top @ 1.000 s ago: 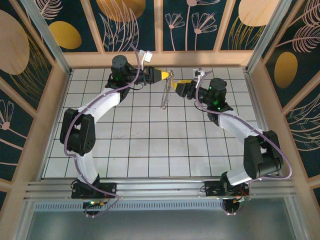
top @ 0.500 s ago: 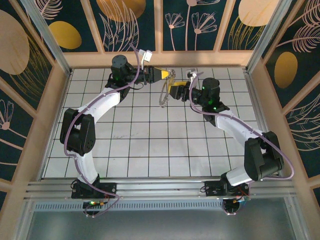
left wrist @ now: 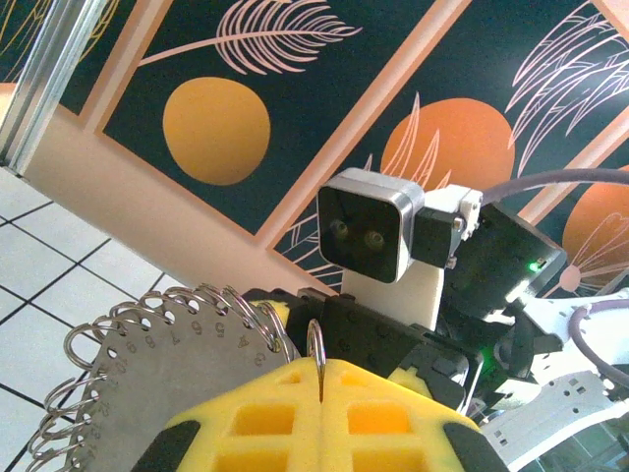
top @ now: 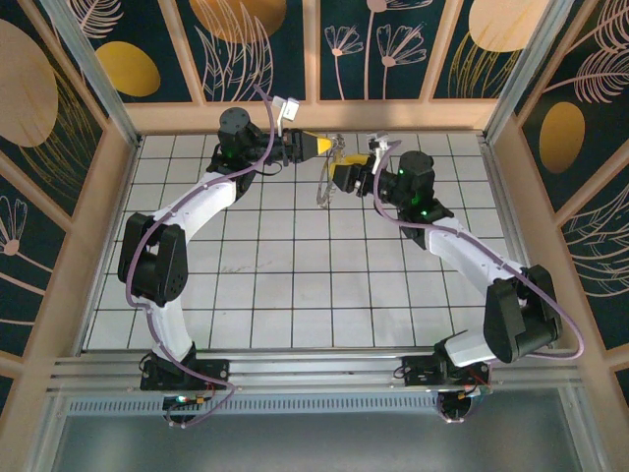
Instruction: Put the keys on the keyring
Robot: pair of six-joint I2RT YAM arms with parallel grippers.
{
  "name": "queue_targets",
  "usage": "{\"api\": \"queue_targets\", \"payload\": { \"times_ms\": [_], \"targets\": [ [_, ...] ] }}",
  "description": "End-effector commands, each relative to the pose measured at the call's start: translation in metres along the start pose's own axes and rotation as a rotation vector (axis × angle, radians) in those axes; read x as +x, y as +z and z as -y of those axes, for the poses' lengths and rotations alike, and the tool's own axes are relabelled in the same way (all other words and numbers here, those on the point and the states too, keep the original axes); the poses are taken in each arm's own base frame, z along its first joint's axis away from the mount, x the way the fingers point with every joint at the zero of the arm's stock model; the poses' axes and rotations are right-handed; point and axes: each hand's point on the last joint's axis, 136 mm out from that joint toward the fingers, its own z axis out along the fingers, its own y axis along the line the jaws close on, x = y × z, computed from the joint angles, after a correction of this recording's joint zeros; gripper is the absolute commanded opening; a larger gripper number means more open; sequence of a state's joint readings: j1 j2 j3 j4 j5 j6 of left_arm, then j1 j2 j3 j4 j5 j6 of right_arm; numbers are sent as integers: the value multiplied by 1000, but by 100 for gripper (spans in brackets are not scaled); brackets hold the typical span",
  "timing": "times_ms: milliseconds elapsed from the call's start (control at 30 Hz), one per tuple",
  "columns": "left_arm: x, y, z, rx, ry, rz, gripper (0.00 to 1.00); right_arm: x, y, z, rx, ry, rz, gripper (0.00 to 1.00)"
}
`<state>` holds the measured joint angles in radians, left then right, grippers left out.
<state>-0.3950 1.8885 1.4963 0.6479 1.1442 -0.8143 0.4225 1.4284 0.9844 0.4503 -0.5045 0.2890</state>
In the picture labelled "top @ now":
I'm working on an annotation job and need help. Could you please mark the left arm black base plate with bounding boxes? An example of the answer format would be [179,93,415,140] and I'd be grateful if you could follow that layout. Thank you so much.
[140,357,232,392]

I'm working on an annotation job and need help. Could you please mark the aluminium mounting rail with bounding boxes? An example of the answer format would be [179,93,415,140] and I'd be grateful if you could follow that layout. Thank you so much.
[46,347,586,395]

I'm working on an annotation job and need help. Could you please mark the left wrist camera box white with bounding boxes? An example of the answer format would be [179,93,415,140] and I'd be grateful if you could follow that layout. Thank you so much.
[270,95,302,138]

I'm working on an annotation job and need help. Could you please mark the slotted grey cable duct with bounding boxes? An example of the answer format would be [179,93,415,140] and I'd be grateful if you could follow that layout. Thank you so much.
[65,395,446,415]

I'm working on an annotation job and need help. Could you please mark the grey metal sheet panel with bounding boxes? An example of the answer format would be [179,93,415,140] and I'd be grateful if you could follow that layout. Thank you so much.
[46,387,608,472]

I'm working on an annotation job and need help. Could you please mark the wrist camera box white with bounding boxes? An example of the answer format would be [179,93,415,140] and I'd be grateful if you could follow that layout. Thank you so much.
[366,130,395,174]
[270,95,302,138]

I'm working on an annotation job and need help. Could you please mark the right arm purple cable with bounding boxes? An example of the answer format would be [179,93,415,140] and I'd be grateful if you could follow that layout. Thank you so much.
[372,140,586,394]

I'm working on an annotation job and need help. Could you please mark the aluminium side rail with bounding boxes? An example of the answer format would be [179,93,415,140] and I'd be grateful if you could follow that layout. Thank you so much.
[477,135,559,351]

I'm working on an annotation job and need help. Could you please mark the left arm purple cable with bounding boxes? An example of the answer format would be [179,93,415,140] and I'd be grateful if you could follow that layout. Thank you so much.
[125,84,243,430]

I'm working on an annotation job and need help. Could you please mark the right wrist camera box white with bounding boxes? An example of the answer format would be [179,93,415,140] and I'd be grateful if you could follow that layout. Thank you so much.
[366,130,395,174]

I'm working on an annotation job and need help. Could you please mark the aluminium corner post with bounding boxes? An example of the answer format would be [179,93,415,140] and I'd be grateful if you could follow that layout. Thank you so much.
[37,0,143,148]
[483,0,576,147]

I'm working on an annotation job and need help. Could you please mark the white gridded table mat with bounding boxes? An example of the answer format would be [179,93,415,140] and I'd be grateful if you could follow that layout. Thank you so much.
[81,132,551,351]

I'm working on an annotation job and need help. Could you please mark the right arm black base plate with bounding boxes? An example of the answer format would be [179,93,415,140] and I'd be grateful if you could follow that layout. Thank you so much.
[395,354,493,388]

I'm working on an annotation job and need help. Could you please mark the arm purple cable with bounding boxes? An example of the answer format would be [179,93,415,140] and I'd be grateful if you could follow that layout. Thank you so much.
[372,140,586,394]
[125,84,243,430]

